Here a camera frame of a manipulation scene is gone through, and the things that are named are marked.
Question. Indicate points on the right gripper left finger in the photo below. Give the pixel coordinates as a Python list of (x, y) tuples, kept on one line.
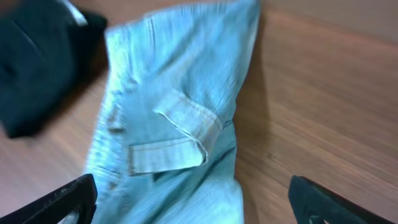
[(74, 202)]

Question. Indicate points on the light blue denim shorts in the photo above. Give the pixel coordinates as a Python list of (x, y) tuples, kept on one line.
[(164, 147)]

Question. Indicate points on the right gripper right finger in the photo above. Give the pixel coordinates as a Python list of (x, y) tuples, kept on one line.
[(314, 204)]

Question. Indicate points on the black folded shorts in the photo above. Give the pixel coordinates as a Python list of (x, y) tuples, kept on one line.
[(46, 51)]

